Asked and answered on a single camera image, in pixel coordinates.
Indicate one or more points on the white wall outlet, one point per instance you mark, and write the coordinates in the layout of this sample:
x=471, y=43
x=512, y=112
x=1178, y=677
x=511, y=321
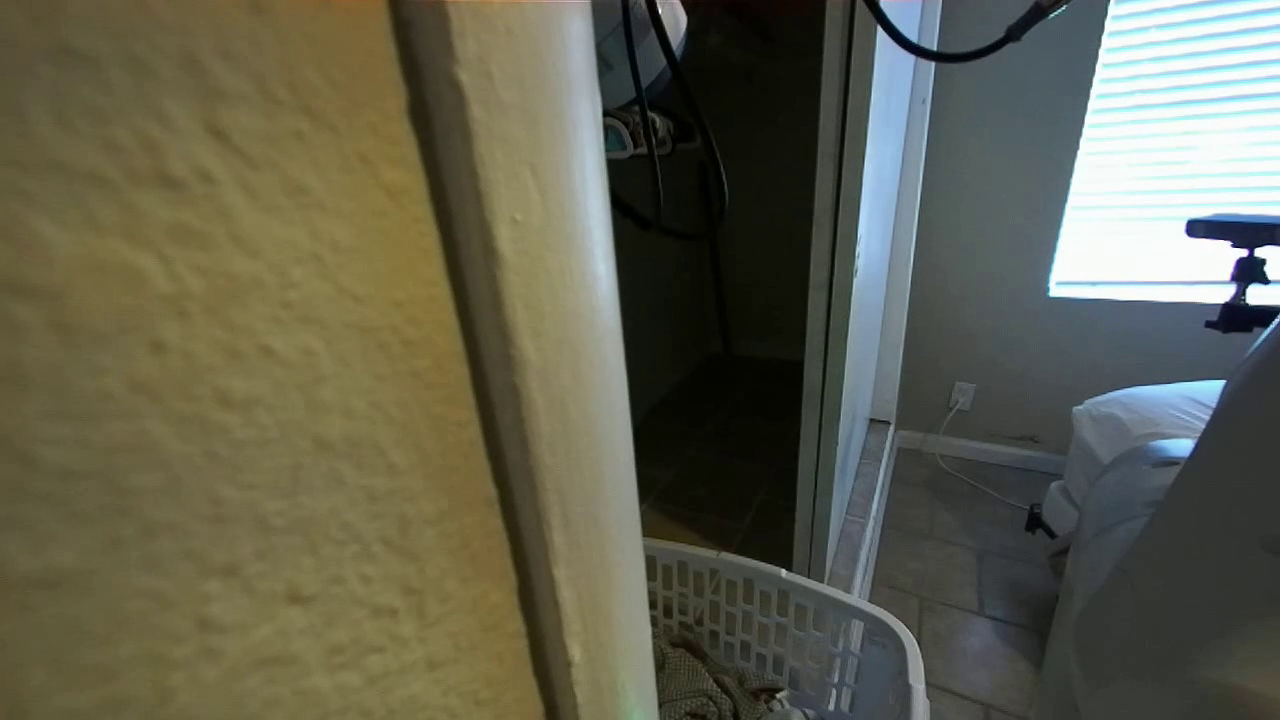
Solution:
x=961, y=396

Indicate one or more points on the white closet door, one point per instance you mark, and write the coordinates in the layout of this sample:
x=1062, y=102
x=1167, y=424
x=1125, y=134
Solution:
x=860, y=333

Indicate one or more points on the white window blinds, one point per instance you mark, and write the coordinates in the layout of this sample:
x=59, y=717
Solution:
x=1174, y=145

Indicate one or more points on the grey clothes pile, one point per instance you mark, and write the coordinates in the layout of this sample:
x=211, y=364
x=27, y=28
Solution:
x=700, y=680

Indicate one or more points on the white plastic laundry basket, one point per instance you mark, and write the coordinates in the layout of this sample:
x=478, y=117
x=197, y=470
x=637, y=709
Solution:
x=786, y=613

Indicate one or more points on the white baseboard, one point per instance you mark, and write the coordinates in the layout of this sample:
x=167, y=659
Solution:
x=982, y=450

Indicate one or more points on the black bar camera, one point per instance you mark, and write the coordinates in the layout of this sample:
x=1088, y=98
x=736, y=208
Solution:
x=1234, y=228

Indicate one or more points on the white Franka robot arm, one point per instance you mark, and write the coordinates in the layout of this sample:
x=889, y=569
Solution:
x=1186, y=572

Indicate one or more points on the black tripod head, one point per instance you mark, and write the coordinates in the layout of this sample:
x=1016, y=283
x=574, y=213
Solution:
x=1251, y=285

